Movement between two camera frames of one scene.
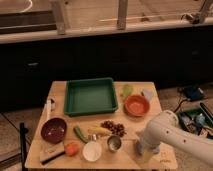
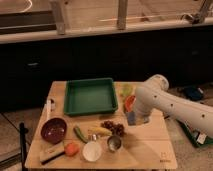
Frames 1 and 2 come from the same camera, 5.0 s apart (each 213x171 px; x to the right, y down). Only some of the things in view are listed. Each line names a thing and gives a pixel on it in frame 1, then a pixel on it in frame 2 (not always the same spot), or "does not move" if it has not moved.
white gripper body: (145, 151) to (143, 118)
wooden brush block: (48, 152) does not move
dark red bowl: (54, 130) does not move
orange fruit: (72, 149) does not move
